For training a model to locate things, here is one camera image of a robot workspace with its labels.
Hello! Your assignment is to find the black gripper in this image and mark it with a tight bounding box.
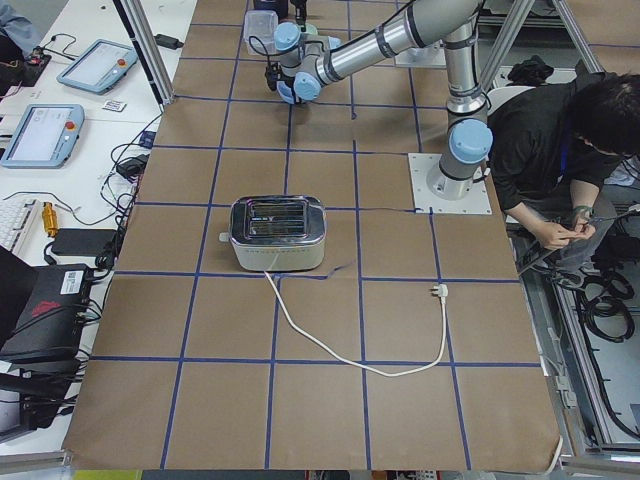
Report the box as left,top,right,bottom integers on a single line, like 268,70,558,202
264,60,281,91

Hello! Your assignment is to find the green bowl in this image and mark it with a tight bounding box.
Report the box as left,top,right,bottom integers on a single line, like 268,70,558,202
301,23,318,35

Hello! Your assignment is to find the person right hand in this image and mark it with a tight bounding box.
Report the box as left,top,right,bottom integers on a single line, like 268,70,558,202
535,222,575,250

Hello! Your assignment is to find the person left hand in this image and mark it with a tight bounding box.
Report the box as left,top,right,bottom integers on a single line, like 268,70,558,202
573,215,596,240

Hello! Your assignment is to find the clear plastic container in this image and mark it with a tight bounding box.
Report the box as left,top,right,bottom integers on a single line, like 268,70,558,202
243,10,279,56

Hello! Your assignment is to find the small black adapter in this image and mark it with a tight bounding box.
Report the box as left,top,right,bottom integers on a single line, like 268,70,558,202
154,34,184,50

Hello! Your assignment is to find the silver toaster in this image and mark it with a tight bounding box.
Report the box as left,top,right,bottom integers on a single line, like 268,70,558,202
219,195,327,272

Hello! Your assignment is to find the small printed card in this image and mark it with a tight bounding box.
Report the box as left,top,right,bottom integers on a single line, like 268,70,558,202
103,100,127,112

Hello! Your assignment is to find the upper teach pendant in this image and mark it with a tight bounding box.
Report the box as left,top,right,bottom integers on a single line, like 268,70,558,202
56,39,138,94

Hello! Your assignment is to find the teach pendant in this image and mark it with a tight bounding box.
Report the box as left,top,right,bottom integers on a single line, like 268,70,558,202
56,39,138,94
1,104,85,169

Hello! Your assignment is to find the lower teach pendant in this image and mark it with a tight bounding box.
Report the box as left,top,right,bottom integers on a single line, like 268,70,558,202
1,104,85,169

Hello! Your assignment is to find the black power brick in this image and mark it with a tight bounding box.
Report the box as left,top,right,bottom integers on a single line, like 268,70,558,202
51,228,116,256

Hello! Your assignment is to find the orange tool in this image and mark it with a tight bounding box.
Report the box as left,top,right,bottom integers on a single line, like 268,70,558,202
42,202,59,238

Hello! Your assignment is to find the person in black shirt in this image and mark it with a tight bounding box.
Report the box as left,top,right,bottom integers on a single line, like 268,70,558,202
488,72,639,288

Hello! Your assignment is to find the white keyboard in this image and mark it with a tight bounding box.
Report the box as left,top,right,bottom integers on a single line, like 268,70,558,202
1,198,42,256

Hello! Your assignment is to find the black computer box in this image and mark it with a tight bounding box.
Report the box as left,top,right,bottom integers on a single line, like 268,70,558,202
1,264,92,364

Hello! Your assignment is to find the aluminium frame post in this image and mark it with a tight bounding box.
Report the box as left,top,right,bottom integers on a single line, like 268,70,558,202
113,0,175,106

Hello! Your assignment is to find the white toaster power cord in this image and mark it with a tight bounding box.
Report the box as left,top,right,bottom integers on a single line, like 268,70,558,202
263,269,449,378

